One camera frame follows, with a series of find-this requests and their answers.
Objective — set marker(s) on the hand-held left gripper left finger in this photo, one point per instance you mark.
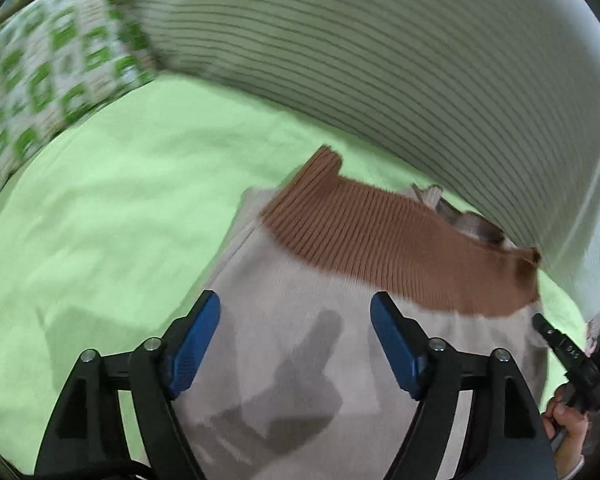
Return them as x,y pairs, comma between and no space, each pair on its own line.
195,345

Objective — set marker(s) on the person's right forearm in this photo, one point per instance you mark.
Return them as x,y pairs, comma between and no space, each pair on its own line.
569,469

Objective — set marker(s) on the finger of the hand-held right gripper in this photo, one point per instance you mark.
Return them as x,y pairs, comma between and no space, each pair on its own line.
560,342

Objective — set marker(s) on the white striped pillow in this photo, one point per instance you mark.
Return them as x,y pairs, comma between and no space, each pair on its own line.
355,60

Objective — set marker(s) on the beige patterned knit sweater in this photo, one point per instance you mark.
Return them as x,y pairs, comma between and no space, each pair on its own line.
380,230

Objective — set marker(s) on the light green bed sheet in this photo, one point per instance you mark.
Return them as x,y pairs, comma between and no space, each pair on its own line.
105,210

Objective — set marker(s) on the green checked patterned pillow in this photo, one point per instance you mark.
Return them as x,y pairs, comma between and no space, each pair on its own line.
45,75

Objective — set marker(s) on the person's right hand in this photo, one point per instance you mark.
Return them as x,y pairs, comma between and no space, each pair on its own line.
570,430

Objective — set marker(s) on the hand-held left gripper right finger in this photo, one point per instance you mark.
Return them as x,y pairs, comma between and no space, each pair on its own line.
395,345

